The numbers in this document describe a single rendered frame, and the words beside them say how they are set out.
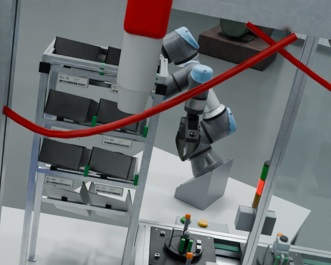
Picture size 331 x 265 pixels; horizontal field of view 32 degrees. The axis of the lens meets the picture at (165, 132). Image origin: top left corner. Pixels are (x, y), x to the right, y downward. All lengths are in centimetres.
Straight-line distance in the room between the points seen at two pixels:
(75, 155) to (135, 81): 117
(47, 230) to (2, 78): 163
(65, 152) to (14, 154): 295
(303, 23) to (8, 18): 34
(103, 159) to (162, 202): 86
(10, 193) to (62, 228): 192
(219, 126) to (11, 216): 97
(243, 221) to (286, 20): 126
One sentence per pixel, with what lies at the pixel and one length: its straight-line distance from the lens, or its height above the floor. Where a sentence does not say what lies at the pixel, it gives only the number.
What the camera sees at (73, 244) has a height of 86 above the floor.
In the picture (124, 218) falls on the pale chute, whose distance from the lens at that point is 211.
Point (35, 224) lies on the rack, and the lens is 206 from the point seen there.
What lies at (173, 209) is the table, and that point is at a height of 86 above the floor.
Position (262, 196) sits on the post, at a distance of 183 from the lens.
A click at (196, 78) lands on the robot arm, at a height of 155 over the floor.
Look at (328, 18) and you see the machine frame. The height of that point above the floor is 203.
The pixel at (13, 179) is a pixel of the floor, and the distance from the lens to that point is 438.
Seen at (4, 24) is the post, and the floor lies 196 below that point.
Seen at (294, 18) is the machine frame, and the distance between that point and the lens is 71.
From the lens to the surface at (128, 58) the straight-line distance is 61.
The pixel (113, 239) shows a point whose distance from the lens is 229.
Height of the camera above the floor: 213
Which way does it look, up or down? 22 degrees down
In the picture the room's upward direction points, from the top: 12 degrees clockwise
